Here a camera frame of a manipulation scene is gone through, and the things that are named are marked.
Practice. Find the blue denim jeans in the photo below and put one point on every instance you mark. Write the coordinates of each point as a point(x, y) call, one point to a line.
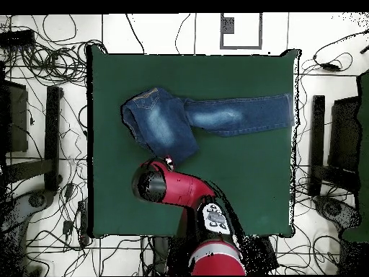
point(161, 124)

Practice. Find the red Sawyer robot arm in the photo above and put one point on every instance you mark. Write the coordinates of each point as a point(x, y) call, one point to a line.
point(184, 187)

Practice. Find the dark green table cloth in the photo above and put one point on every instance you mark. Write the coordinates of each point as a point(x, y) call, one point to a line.
point(245, 173)

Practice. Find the black power adapter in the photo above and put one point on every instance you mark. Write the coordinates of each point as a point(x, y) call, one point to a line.
point(69, 190)
point(330, 67)
point(67, 227)

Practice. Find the black power strip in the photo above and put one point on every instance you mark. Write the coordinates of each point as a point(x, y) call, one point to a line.
point(17, 37)
point(83, 222)

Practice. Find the black stand base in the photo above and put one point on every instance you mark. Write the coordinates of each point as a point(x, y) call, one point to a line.
point(317, 138)
point(52, 138)

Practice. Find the grey wheeled chair base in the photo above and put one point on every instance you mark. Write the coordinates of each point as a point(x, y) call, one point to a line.
point(37, 200)
point(334, 209)

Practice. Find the black box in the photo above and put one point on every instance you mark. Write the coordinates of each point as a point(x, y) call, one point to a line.
point(344, 132)
point(17, 121)

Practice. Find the dark green spare cloth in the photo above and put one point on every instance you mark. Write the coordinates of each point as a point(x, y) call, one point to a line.
point(363, 144)

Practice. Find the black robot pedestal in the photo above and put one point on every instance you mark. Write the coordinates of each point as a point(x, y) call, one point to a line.
point(175, 256)

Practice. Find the grey square floor frame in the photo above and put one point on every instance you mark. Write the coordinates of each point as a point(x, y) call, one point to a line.
point(227, 26)

